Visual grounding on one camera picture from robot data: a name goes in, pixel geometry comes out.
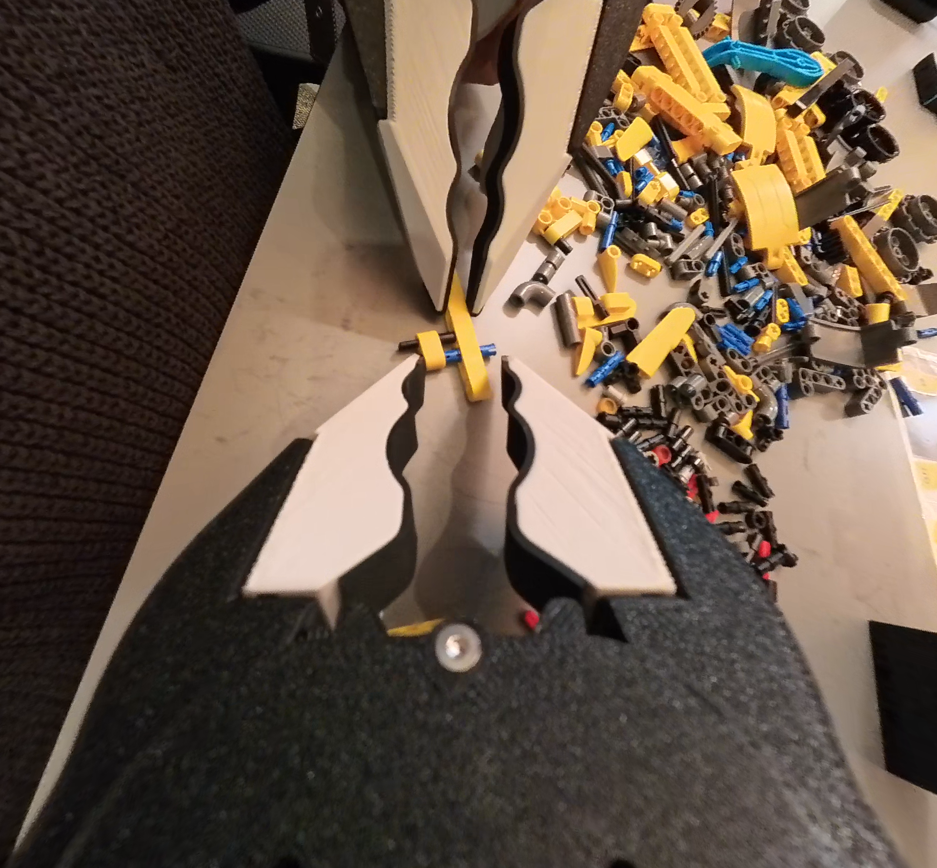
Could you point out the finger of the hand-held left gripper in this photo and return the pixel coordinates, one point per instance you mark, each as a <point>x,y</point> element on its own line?
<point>549,114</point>
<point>421,114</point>

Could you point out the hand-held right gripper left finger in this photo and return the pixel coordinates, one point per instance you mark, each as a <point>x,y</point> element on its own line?
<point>337,502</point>

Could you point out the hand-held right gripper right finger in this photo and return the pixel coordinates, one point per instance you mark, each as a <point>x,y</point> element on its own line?
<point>585,509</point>

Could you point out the yellow toy beam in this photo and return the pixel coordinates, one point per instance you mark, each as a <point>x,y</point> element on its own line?
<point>472,377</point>

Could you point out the small yellow connector black pin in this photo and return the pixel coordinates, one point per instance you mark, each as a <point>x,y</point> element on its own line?
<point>432,352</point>

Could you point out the blue toy pin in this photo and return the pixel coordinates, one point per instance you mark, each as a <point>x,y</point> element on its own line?
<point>489,350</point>

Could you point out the pile of black red pins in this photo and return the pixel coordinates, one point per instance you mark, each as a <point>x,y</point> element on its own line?
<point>695,458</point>

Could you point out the pile of yellow grey bricks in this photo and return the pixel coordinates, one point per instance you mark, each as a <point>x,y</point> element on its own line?
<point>732,209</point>

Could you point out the teal brick separator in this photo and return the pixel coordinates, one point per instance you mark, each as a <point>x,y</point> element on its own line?
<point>761,62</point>

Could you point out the person's dark clothing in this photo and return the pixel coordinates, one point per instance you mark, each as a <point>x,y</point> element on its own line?
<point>110,297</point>

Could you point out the printed leaflet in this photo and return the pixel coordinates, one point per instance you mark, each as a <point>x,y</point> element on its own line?
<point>919,443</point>

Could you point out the flat black device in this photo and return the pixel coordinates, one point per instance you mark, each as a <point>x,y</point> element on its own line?
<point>927,84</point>

